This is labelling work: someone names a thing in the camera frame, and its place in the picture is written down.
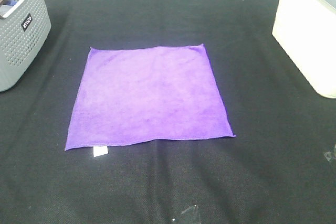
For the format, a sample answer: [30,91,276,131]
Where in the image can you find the purple microfiber towel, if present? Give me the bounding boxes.
[65,44,234,150]

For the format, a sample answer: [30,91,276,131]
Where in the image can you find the towels inside grey basket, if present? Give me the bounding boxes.
[0,0,17,18]

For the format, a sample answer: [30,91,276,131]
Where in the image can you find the clear tape piece right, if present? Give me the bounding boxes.
[323,145,336,163]

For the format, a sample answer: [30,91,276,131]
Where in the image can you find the white storage bin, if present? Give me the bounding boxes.
[272,0,335,99]

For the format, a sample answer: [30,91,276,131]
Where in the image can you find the clear tape piece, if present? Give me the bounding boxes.
[323,145,336,163]
[171,205,202,224]

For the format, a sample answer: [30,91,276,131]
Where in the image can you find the grey perforated laundry basket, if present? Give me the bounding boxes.
[1,0,51,91]

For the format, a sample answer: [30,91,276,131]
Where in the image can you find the clear tape piece bottom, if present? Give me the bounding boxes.
[171,205,202,224]

